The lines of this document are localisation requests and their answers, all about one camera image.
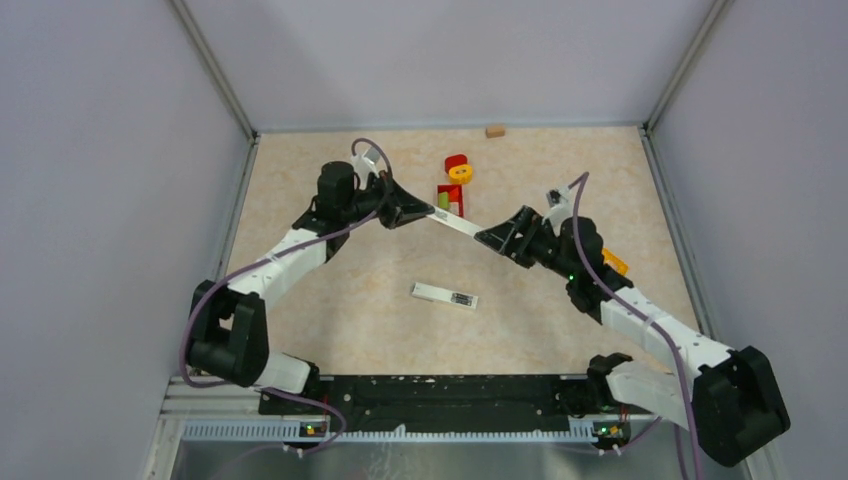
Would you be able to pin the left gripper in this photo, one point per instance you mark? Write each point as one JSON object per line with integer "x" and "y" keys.
{"x": 401, "y": 207}

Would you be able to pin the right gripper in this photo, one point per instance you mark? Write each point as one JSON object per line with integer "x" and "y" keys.
{"x": 503, "y": 238}

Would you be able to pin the yellow triangular toy frame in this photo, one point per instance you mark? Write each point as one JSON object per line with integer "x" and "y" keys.
{"x": 615, "y": 262}

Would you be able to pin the red toy block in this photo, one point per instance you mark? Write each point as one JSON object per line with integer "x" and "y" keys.
{"x": 454, "y": 160}

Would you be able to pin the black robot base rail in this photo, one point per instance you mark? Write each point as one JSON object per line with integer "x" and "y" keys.
{"x": 496, "y": 404}

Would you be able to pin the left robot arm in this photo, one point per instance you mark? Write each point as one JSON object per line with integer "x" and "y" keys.
{"x": 227, "y": 335}

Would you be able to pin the white rectangular stick device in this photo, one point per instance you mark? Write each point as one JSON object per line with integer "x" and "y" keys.
{"x": 446, "y": 296}

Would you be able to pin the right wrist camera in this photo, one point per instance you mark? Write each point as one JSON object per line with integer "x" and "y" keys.
{"x": 561, "y": 208}

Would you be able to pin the red toy brick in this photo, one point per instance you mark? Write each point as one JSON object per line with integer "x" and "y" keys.
{"x": 455, "y": 192}

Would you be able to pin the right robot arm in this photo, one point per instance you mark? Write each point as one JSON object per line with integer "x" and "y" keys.
{"x": 729, "y": 399}

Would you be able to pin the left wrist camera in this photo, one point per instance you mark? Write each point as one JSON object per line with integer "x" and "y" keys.
{"x": 366, "y": 163}

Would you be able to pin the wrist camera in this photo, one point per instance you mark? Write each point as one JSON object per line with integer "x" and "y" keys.
{"x": 366, "y": 163}
{"x": 561, "y": 208}

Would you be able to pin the small wooden block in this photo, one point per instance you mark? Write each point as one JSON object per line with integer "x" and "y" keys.
{"x": 495, "y": 131}

